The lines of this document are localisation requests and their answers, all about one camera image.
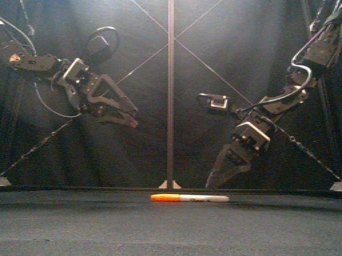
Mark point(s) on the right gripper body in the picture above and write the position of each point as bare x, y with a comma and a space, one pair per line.
251, 133

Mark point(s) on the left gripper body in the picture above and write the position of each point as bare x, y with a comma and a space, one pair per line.
78, 82

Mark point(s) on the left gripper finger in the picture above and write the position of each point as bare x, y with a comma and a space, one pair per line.
116, 118
115, 96

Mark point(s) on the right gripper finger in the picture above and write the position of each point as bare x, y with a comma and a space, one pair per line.
227, 166

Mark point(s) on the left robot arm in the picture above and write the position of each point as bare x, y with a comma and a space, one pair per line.
33, 63

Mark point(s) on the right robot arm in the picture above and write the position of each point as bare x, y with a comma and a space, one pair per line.
307, 56

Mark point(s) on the grey marker pen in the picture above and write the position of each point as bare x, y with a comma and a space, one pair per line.
188, 198

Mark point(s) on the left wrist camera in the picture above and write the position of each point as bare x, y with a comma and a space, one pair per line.
98, 46

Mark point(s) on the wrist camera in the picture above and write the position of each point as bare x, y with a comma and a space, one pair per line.
215, 102
98, 46

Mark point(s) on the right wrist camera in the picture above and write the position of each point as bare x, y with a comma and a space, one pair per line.
215, 102

